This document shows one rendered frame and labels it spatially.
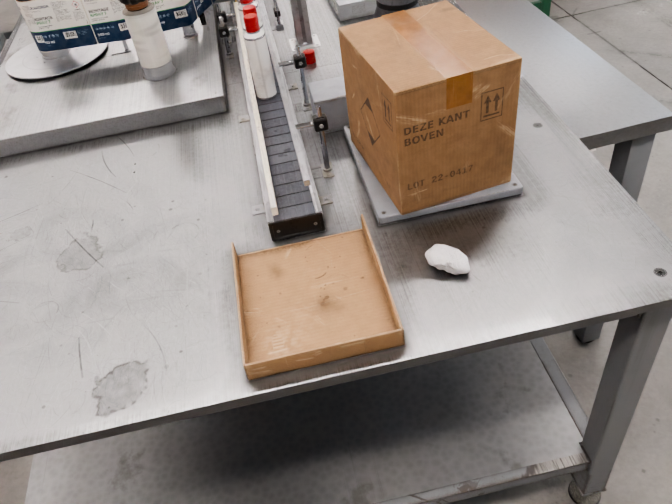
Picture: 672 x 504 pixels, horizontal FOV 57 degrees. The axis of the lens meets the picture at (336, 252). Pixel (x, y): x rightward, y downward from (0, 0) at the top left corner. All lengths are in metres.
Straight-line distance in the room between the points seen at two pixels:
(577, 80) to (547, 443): 0.90
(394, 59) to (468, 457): 0.95
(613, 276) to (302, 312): 0.54
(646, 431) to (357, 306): 1.13
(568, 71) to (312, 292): 0.95
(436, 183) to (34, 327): 0.80
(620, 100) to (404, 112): 0.69
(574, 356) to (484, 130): 1.07
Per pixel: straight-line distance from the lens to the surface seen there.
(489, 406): 1.69
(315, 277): 1.14
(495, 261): 1.16
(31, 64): 2.14
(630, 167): 1.66
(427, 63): 1.15
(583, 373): 2.07
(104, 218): 1.45
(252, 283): 1.16
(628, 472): 1.92
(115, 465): 1.79
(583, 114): 1.57
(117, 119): 1.72
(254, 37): 1.54
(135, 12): 1.77
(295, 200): 1.25
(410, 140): 1.13
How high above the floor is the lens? 1.64
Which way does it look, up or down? 43 degrees down
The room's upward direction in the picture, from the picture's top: 9 degrees counter-clockwise
